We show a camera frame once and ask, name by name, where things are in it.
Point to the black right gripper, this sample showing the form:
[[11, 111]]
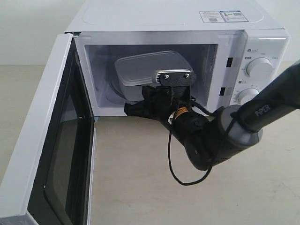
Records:
[[159, 103]]

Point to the white plastic lidded container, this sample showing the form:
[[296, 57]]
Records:
[[137, 71]]

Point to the white microwave door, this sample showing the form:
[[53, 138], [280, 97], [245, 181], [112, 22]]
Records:
[[48, 180]]

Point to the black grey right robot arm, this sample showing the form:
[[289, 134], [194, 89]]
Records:
[[211, 138]]

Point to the glass microwave turntable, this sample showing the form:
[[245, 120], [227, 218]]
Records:
[[115, 86]]

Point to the white Midea microwave oven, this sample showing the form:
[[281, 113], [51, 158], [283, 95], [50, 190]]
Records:
[[107, 30]]

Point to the lower white control knob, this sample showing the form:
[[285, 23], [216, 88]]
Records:
[[247, 95]]

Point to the white control knob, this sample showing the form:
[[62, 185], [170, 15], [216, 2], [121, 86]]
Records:
[[260, 67], [247, 95]]

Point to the white warning label sticker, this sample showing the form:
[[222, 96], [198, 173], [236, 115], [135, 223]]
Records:
[[211, 17]]

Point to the upper white control knob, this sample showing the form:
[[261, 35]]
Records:
[[260, 67]]

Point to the blue energy label sticker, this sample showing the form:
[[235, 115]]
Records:
[[233, 16]]

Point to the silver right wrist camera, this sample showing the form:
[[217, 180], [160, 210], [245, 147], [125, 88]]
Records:
[[178, 80]]

